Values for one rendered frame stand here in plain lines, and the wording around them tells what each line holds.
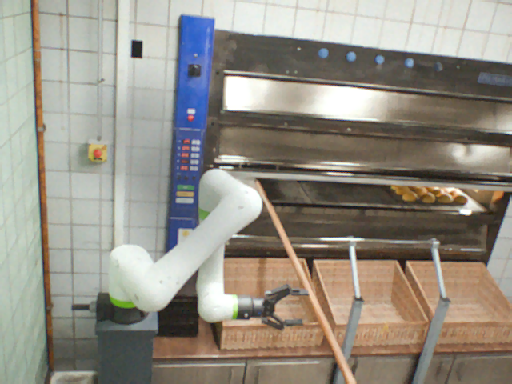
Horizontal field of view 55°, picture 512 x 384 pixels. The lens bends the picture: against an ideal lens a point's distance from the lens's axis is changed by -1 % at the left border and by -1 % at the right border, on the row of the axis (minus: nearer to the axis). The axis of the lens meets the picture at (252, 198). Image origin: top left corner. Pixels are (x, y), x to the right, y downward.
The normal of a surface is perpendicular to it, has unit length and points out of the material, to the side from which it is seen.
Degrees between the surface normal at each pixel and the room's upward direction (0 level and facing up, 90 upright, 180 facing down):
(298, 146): 70
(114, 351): 90
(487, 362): 92
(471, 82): 91
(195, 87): 90
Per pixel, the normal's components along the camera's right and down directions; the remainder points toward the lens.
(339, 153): 0.20, 0.06
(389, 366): 0.17, 0.41
